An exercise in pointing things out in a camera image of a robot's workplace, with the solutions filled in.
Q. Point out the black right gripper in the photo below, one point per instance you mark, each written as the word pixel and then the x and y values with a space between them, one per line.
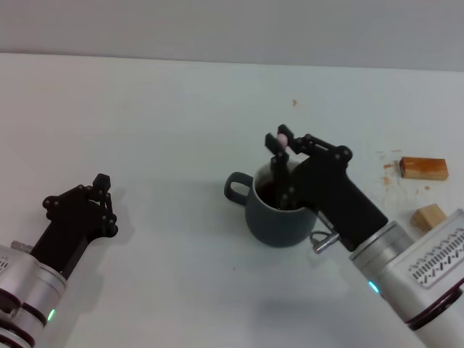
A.
pixel 326 192

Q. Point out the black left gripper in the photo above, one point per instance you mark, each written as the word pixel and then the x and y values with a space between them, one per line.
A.
pixel 69 221

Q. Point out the grey ceramic cup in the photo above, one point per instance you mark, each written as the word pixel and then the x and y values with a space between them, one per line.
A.
pixel 275 228

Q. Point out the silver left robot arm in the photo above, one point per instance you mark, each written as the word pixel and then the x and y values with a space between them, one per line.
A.
pixel 25 290

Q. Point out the dark brown coffee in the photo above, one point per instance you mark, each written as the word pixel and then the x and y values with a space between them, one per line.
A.
pixel 266 194

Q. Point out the brown stained wooden block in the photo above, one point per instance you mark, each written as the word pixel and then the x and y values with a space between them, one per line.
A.
pixel 424 168

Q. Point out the plain light wooden block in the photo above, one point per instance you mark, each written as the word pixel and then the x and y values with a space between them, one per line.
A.
pixel 429 215

